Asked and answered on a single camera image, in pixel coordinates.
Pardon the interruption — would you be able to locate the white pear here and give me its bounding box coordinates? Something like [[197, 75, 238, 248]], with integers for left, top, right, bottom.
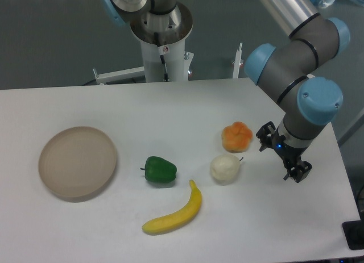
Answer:
[[210, 154, 244, 182]]

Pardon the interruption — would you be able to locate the green bell pepper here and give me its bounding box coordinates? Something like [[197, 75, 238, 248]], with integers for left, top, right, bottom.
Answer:
[[141, 156, 177, 183]]

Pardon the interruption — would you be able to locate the beige round plate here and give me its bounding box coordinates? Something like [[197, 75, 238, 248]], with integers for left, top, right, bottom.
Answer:
[[38, 126, 117, 202]]

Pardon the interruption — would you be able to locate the yellow banana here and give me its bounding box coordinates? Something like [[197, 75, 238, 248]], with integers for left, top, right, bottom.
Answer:
[[142, 180, 202, 235]]

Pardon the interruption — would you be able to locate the white pedestal foot bar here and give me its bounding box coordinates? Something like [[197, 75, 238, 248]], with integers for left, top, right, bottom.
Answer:
[[93, 66, 145, 85]]

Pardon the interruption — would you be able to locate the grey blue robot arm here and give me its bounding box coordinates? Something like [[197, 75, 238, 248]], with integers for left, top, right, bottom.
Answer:
[[101, 0, 350, 182]]

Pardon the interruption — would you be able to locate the black box at edge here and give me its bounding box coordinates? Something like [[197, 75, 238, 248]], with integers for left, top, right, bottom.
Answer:
[[342, 220, 363, 251]]

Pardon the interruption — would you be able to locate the white upright bracket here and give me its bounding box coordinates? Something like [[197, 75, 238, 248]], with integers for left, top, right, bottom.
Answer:
[[232, 42, 243, 79]]

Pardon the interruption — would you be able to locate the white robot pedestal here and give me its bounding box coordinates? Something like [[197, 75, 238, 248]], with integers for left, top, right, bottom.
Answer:
[[130, 2, 194, 83]]

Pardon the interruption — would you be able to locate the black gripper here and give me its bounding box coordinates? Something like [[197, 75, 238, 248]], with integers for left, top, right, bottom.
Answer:
[[255, 122, 312, 183]]

